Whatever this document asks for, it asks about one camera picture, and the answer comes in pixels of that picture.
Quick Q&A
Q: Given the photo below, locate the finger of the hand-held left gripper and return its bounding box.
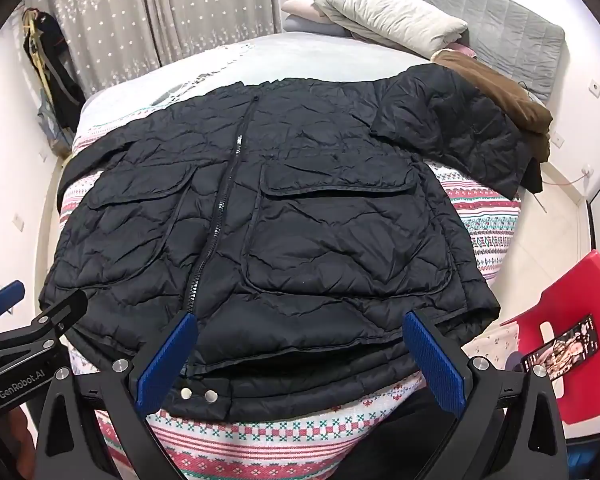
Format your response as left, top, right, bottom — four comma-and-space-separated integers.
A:
0, 289, 89, 357
0, 280, 27, 336

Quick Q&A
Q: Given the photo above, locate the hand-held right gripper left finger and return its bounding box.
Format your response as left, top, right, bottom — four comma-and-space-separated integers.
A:
32, 310, 201, 480

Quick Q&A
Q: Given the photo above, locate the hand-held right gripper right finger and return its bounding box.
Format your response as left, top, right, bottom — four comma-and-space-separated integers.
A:
402, 310, 569, 480

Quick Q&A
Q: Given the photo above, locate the black quilted puffer jacket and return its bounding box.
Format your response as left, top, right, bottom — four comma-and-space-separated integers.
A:
37, 66, 533, 421

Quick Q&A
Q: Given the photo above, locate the person's left hand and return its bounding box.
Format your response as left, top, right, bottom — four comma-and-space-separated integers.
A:
0, 402, 37, 472

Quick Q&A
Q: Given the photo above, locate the person's dark clothing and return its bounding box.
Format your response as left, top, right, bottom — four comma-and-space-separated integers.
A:
330, 385, 441, 480

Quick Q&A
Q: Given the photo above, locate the smartphone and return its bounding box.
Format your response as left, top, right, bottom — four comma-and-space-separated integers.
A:
521, 314, 600, 379

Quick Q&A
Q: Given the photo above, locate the pink green patterned blanket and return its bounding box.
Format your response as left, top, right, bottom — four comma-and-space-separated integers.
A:
55, 125, 526, 480

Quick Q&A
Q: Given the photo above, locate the red plastic chair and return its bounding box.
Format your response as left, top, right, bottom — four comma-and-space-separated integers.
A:
500, 249, 600, 427

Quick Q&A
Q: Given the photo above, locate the black hanging bag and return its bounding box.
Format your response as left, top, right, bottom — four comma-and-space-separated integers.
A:
21, 7, 87, 133

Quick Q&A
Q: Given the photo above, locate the brown garment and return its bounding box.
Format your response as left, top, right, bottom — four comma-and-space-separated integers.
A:
430, 49, 554, 164

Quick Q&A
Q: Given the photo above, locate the grey bed sheet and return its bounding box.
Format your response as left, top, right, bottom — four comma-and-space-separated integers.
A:
220, 30, 437, 87

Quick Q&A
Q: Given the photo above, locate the grey patterned curtain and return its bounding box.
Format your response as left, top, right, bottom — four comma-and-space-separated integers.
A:
17, 0, 282, 97

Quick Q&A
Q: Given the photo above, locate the grey quilted mat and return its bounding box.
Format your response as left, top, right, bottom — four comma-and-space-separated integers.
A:
340, 0, 567, 105

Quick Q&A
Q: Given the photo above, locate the cream pillow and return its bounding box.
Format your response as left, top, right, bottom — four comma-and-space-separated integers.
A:
310, 0, 469, 54

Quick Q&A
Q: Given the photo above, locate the grey folded cloth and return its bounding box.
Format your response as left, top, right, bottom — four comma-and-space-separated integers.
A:
282, 12, 355, 39

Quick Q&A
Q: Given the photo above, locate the pink folded cloth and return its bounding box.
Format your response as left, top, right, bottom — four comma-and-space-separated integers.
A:
282, 0, 331, 19

